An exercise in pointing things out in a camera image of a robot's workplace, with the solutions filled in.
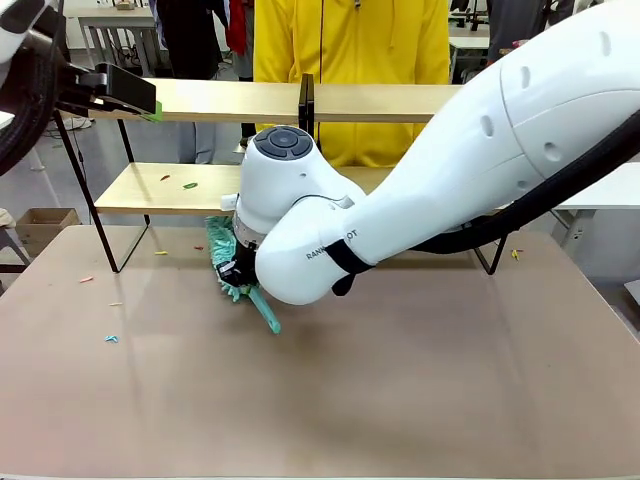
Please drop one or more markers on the black frame wooden shelf rack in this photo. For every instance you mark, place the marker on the black frame wooden shelf rack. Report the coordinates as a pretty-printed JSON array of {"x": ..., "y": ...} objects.
[{"x": 200, "y": 100}]

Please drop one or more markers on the person in dark clothes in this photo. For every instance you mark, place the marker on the person in dark clothes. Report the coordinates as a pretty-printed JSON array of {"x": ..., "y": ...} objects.
[{"x": 190, "y": 35}]

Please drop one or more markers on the red hanging jacket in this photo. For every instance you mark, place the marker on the red hanging jacket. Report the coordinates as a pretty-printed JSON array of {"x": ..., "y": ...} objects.
[{"x": 237, "y": 25}]

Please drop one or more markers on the brown cardboard box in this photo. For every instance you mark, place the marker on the brown cardboard box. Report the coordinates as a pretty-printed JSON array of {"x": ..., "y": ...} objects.
[{"x": 47, "y": 227}]

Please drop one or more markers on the yellow-green paper scrap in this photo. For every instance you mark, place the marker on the yellow-green paper scrap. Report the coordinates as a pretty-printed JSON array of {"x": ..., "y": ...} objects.
[{"x": 516, "y": 254}]

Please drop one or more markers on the blue paper scrap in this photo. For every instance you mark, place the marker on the blue paper scrap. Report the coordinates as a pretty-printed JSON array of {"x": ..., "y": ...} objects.
[{"x": 112, "y": 339}]

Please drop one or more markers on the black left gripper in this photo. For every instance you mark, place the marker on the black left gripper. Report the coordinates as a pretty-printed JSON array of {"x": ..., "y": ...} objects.
[{"x": 80, "y": 87}]

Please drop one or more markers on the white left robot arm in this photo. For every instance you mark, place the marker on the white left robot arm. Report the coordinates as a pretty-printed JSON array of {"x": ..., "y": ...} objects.
[{"x": 15, "y": 30}]

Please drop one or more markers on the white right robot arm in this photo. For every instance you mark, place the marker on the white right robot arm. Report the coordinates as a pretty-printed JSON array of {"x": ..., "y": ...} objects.
[{"x": 500, "y": 150}]

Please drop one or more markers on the white sneaker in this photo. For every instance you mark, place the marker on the white sneaker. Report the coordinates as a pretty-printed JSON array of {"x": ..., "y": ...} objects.
[{"x": 82, "y": 122}]

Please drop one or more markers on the white side table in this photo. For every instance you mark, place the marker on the white side table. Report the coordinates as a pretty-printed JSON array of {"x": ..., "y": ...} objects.
[{"x": 600, "y": 190}]

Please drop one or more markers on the person in grey top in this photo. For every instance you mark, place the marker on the person in grey top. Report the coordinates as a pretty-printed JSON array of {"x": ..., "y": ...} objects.
[{"x": 530, "y": 20}]

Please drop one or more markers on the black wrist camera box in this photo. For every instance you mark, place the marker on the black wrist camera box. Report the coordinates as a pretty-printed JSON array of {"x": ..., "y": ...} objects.
[{"x": 127, "y": 87}]

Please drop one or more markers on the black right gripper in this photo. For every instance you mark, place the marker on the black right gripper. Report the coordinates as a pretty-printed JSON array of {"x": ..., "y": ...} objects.
[{"x": 245, "y": 267}]

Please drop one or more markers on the wooden top background table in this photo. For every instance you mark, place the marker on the wooden top background table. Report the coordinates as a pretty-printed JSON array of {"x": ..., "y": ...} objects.
[{"x": 115, "y": 20}]

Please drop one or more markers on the teal microfiber duster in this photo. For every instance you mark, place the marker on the teal microfiber duster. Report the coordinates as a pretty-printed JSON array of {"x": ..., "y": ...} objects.
[{"x": 220, "y": 245}]

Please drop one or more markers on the person in yellow hoodie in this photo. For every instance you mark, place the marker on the person in yellow hoodie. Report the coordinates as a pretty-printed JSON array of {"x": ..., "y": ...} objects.
[{"x": 350, "y": 50}]

